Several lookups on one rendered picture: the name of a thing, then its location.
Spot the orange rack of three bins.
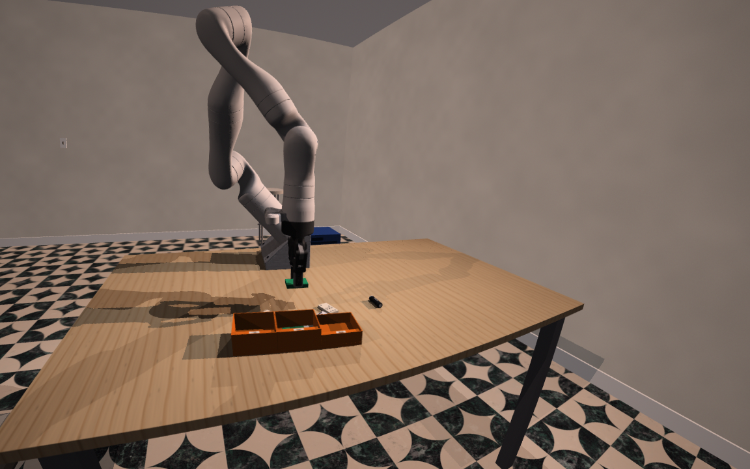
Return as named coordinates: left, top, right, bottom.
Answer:
left=231, top=309, right=363, bottom=356

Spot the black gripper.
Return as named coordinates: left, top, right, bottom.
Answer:
left=281, top=221, right=314, bottom=288

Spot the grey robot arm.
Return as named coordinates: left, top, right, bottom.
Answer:
left=196, top=6, right=318, bottom=244

